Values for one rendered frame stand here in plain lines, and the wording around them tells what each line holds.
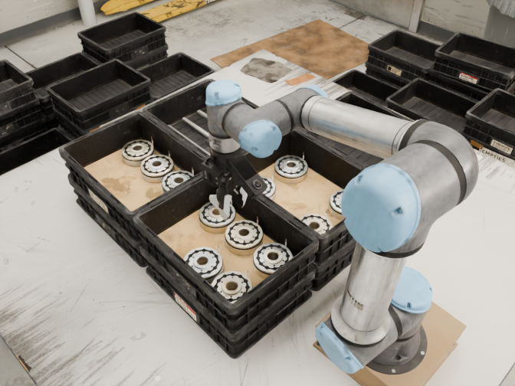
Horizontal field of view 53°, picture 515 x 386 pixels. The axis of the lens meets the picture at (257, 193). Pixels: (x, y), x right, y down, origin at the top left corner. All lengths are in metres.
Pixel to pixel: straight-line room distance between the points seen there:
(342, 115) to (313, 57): 3.03
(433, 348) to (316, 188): 0.57
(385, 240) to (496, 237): 1.05
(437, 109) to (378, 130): 1.96
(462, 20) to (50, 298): 3.58
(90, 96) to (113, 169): 1.09
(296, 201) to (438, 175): 0.83
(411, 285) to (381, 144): 0.35
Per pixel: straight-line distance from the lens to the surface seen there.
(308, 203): 1.55
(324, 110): 1.03
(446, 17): 4.41
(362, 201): 0.75
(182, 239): 1.45
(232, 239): 1.40
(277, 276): 1.23
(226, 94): 1.08
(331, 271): 1.50
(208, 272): 1.33
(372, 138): 0.93
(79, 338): 1.48
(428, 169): 0.77
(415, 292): 1.14
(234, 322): 1.25
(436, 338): 1.37
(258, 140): 1.01
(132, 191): 1.62
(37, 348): 1.50
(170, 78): 3.04
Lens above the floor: 1.90
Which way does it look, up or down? 43 degrees down
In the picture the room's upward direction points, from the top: straight up
